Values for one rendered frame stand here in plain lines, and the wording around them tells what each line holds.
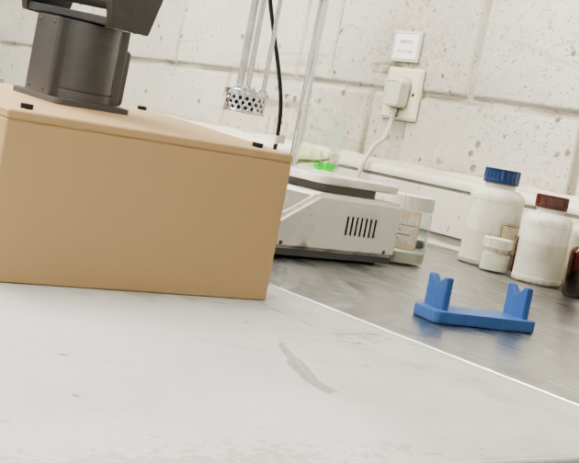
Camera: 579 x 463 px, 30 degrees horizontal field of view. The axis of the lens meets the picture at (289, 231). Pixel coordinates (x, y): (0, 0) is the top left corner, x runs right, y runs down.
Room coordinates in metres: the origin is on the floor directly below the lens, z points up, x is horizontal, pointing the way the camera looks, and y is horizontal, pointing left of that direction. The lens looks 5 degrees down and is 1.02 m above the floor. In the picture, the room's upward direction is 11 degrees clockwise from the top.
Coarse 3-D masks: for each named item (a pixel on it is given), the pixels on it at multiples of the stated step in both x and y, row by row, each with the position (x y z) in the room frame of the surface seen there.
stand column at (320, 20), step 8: (320, 0) 1.66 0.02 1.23; (328, 0) 1.66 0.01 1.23; (320, 8) 1.65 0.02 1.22; (320, 16) 1.65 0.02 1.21; (320, 24) 1.65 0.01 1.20; (320, 32) 1.65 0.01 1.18; (312, 40) 1.66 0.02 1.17; (320, 40) 1.66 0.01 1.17; (312, 48) 1.65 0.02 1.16; (312, 56) 1.65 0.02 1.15; (312, 64) 1.65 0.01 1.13; (312, 72) 1.65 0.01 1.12; (304, 80) 1.66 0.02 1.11; (312, 80) 1.66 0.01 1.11; (304, 88) 1.65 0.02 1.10; (304, 96) 1.65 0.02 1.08; (296, 120) 1.66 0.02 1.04; (296, 128) 1.65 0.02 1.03; (296, 136) 1.65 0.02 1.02; (296, 144) 1.65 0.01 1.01
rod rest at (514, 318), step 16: (432, 272) 0.84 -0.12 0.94; (432, 288) 0.83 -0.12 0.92; (448, 288) 0.82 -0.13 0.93; (512, 288) 0.87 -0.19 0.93; (528, 288) 0.86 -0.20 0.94; (416, 304) 0.84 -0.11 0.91; (432, 304) 0.83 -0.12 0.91; (448, 304) 0.82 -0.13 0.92; (512, 304) 0.87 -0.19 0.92; (528, 304) 0.86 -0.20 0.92; (432, 320) 0.81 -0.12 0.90; (448, 320) 0.82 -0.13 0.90; (464, 320) 0.82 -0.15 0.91; (480, 320) 0.83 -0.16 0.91; (496, 320) 0.84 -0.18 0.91; (512, 320) 0.85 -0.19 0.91; (528, 320) 0.86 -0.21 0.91
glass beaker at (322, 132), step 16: (304, 112) 1.16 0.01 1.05; (320, 112) 1.15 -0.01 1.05; (336, 112) 1.15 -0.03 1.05; (304, 128) 1.16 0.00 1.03; (320, 128) 1.15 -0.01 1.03; (336, 128) 1.15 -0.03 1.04; (304, 144) 1.15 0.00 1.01; (320, 144) 1.15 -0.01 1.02; (336, 144) 1.16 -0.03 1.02; (304, 160) 1.15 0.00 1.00; (320, 160) 1.15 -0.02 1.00; (336, 160) 1.16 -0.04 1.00
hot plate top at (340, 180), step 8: (296, 168) 1.12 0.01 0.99; (296, 176) 1.11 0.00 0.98; (304, 176) 1.10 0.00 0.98; (312, 176) 1.09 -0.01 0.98; (320, 176) 1.08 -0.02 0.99; (328, 176) 1.08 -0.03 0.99; (336, 176) 1.10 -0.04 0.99; (344, 176) 1.15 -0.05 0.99; (352, 176) 1.21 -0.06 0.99; (328, 184) 1.08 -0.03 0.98; (336, 184) 1.09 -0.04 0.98; (344, 184) 1.10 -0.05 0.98; (352, 184) 1.11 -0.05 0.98; (360, 184) 1.11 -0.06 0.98; (368, 184) 1.12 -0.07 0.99; (376, 184) 1.13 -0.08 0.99; (384, 184) 1.16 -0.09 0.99; (384, 192) 1.14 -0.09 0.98; (392, 192) 1.15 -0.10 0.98
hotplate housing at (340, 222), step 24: (312, 192) 1.08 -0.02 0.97; (336, 192) 1.12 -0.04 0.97; (360, 192) 1.14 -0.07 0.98; (288, 216) 1.04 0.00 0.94; (312, 216) 1.07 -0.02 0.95; (336, 216) 1.09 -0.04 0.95; (360, 216) 1.11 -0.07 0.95; (384, 216) 1.14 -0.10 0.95; (288, 240) 1.05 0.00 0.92; (312, 240) 1.07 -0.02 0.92; (336, 240) 1.09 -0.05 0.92; (360, 240) 1.12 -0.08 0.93; (384, 240) 1.14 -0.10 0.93
